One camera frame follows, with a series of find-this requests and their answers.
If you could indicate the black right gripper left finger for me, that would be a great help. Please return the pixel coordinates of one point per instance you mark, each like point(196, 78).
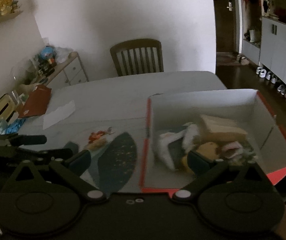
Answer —
point(56, 178)

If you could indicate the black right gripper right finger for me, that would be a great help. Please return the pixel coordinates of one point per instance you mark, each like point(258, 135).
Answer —
point(221, 172)

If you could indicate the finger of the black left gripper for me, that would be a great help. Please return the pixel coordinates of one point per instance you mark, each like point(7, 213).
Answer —
point(15, 153)
point(20, 140)

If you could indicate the yellow plush toy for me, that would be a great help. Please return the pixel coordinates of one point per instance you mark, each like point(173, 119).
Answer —
point(202, 159)

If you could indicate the beige sponge block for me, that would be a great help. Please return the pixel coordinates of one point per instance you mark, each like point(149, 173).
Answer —
point(215, 129)

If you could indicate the red cardboard storage box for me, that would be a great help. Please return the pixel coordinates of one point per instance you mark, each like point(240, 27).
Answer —
point(265, 141)

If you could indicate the small pink white bottle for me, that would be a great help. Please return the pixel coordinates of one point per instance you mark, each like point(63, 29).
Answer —
point(231, 150)

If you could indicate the yellow tissue box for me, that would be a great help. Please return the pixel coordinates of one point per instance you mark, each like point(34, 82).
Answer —
point(7, 107)

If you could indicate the red snack wrapper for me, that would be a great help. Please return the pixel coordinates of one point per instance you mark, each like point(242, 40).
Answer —
point(99, 139)

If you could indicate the white paper sheet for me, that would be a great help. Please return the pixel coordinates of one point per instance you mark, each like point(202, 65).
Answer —
point(59, 114)

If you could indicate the dark green patterned mat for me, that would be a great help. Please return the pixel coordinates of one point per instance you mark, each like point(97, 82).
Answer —
point(113, 167)

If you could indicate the white drawer cabinet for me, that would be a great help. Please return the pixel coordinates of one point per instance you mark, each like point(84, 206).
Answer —
point(70, 72)

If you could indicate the blue globe toy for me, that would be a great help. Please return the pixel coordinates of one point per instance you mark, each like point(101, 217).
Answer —
point(47, 54)

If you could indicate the dark wooden chair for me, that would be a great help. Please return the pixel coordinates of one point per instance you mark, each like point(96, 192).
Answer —
point(139, 56)

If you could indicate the dark entrance door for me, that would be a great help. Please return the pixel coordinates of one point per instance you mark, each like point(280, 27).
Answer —
point(225, 12)

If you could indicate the white shoe cabinet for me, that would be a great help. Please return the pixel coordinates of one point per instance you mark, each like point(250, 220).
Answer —
point(264, 34)

